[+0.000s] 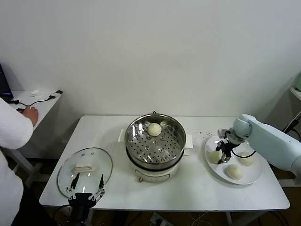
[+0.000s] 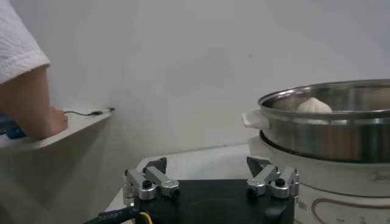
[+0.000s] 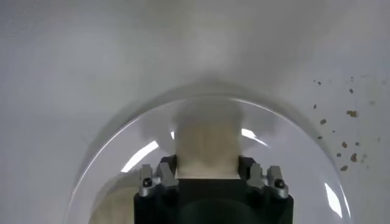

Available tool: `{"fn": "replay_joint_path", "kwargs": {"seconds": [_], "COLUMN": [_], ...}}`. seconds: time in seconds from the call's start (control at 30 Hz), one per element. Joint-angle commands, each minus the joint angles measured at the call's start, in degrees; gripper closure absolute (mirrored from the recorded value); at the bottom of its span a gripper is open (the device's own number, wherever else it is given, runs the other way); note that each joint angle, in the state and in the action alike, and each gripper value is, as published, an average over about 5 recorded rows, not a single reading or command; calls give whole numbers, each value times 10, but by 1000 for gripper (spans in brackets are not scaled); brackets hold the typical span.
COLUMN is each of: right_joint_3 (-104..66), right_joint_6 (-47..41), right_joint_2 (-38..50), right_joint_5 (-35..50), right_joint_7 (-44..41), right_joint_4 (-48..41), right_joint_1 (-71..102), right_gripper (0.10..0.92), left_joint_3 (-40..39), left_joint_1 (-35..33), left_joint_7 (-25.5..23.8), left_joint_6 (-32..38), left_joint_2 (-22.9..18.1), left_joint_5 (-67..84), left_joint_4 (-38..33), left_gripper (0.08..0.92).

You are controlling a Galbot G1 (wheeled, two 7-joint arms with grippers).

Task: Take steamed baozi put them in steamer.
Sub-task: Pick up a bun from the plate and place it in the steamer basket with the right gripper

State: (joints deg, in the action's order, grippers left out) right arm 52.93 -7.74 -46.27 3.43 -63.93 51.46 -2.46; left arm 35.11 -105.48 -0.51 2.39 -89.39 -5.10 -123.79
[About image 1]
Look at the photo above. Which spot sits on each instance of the crumpled white paper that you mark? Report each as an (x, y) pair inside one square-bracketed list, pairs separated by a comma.
[(34, 93)]

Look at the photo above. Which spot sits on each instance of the white side table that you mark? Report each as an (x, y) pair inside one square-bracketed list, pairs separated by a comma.
[(47, 108)]

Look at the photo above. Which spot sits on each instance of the white steamed baozi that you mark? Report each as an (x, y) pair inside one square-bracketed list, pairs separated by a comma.
[(214, 157), (154, 129), (234, 172), (247, 159)]

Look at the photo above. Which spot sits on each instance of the pale right robot arm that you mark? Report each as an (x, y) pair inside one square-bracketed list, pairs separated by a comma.
[(270, 143)]

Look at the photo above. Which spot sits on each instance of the steel steamer basket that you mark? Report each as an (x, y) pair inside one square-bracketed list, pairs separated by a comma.
[(155, 150)]

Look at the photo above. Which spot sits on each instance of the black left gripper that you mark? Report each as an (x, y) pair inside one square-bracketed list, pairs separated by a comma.
[(82, 200)]

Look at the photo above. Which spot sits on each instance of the round glass lid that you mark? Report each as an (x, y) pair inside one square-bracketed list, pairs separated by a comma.
[(91, 155)]

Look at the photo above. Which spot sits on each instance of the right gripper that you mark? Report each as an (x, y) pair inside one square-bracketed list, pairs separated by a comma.
[(228, 147)]

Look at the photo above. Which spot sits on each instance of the white round plate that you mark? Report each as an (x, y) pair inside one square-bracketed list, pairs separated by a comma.
[(247, 174)]

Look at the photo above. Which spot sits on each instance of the person bare hand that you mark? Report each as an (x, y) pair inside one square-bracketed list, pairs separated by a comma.
[(31, 114)]

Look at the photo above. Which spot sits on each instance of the black laptop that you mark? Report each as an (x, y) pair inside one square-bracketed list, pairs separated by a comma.
[(4, 87)]

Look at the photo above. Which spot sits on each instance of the white power strip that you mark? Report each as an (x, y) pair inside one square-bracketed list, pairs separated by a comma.
[(158, 219)]

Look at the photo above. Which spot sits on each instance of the white electric cooker base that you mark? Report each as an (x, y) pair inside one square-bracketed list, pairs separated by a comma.
[(152, 175)]

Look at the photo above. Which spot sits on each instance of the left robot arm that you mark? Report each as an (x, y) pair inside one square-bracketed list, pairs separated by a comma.
[(80, 215)]

